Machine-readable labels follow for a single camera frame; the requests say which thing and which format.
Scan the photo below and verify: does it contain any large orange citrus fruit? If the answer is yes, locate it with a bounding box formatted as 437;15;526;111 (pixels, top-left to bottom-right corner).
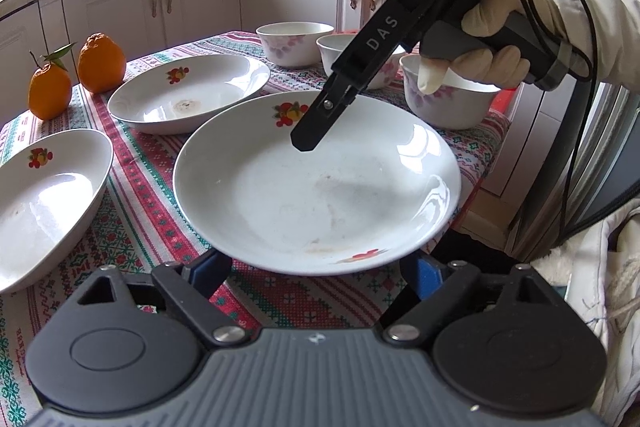
77;33;127;94

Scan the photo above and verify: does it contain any person's right hand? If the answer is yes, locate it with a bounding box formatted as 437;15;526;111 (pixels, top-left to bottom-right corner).
417;0;549;96

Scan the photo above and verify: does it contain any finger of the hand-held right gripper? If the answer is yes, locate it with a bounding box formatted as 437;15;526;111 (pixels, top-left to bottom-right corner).
291;77;359;153

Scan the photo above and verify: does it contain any patterned woven tablecloth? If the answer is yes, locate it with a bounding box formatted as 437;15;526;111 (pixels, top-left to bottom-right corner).
0;31;513;427

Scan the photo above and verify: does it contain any small orange with leaf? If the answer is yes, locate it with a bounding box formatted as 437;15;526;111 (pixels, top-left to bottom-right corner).
27;43;77;122

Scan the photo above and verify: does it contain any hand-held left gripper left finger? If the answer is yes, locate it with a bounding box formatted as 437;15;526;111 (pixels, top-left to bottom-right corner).
75;251;247;349

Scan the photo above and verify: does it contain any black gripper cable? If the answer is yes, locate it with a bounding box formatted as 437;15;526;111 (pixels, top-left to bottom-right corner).
492;0;601;253

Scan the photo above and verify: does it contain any person's right forearm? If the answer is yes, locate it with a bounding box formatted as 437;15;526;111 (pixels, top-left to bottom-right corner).
530;0;640;84

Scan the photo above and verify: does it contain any white floral bowl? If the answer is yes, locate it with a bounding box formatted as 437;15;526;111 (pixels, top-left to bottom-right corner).
256;22;335;68
399;54;502;130
316;33;408;90

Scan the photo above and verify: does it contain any white fruit print plate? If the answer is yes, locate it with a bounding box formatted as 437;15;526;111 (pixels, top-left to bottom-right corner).
172;91;462;277
0;128;114;295
107;54;271;136

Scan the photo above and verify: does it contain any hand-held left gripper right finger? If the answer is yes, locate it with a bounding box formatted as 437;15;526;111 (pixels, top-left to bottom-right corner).
384;253;548;349

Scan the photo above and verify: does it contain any person's white jacket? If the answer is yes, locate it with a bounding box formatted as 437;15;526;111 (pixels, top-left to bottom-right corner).
530;197;640;427

